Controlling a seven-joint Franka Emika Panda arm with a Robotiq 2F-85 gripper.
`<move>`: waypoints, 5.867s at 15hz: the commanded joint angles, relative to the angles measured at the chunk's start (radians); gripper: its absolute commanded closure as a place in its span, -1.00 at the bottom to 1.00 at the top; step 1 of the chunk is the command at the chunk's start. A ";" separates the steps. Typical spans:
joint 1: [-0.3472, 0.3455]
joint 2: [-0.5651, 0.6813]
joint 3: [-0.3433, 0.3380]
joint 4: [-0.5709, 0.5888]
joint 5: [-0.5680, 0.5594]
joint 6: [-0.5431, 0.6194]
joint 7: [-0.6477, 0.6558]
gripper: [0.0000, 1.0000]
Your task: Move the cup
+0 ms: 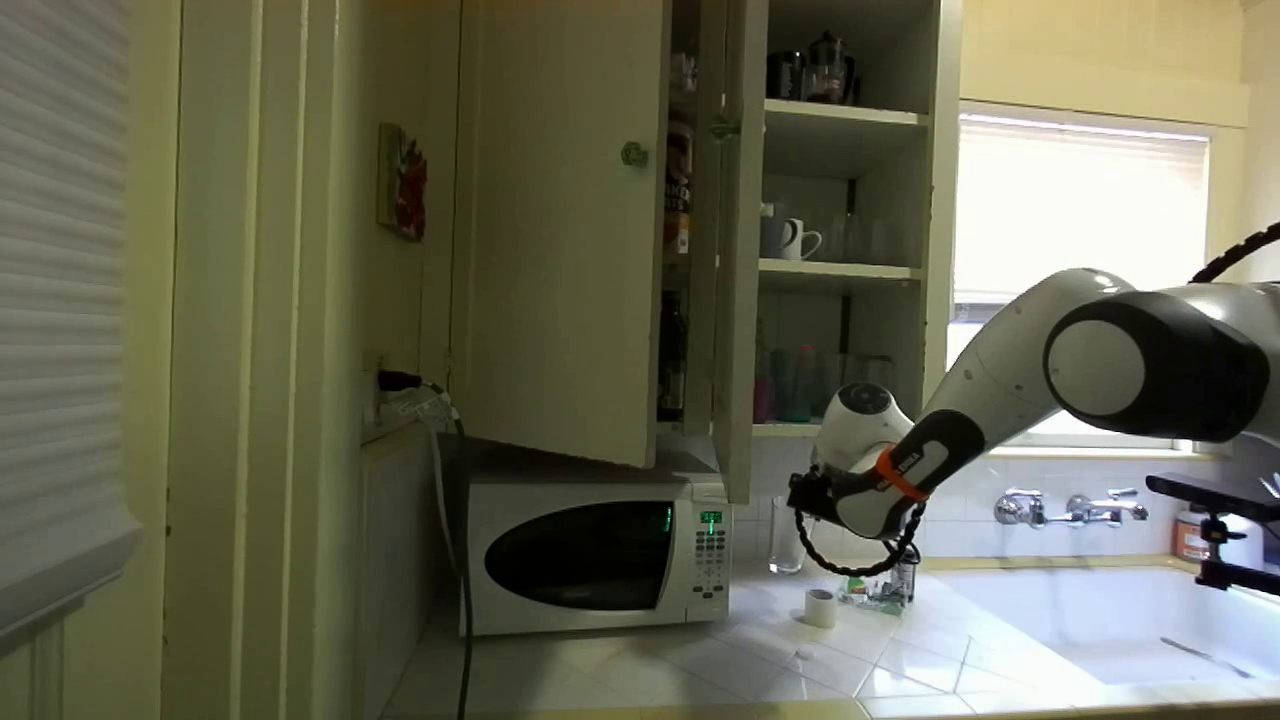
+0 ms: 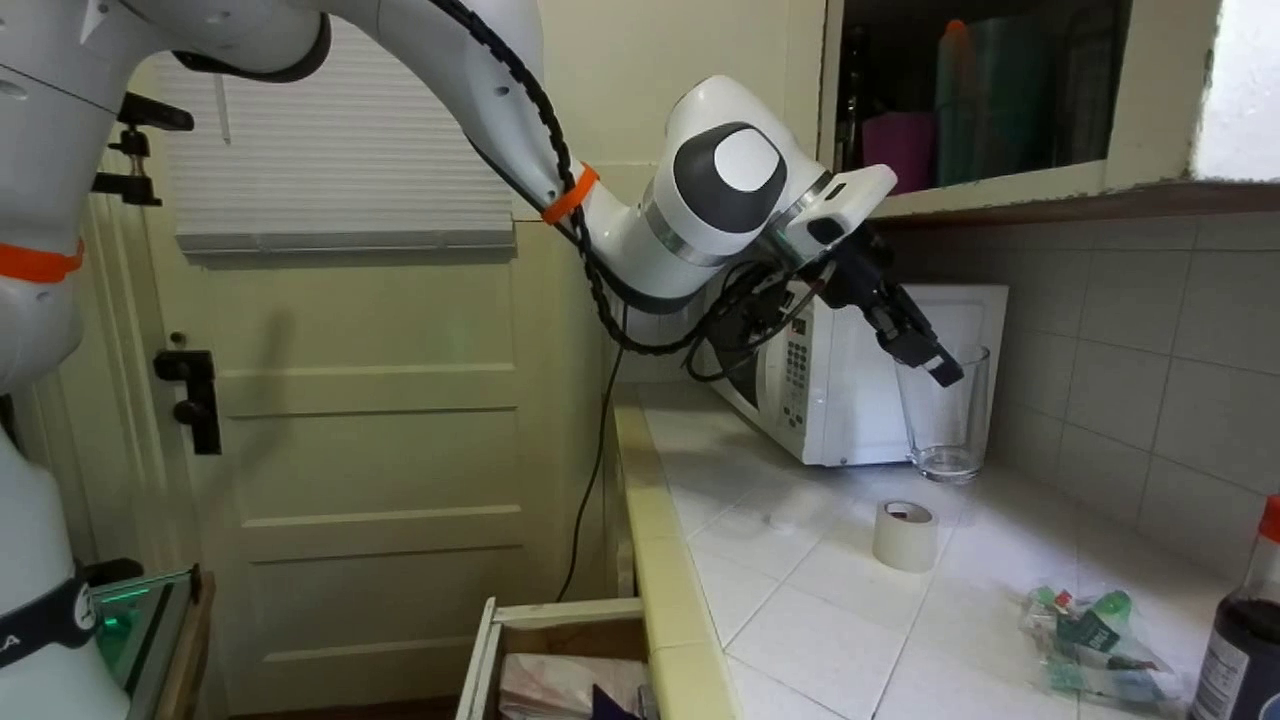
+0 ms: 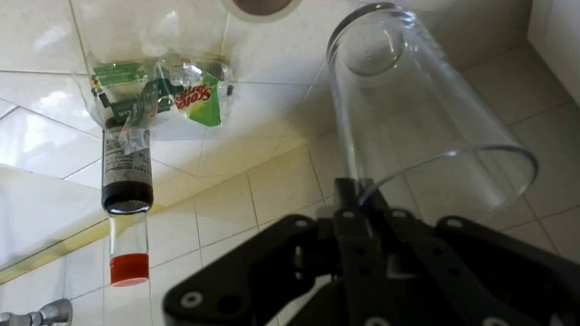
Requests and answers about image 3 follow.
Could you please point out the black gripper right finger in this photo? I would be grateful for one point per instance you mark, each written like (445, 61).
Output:
(483, 273)

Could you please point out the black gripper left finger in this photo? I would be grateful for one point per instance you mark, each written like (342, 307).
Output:
(255, 273)

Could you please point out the clear plastic cup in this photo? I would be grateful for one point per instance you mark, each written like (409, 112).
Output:
(423, 110)

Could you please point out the dark sauce bottle red cap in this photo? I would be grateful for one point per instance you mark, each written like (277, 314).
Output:
(128, 175)

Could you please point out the chrome sink faucet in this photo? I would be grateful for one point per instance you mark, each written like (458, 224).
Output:
(43, 314)

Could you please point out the crumpled clear bag green print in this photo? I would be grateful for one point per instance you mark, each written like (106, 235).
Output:
(157, 79)

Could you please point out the white tape roll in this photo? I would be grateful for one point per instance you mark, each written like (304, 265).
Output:
(264, 8)

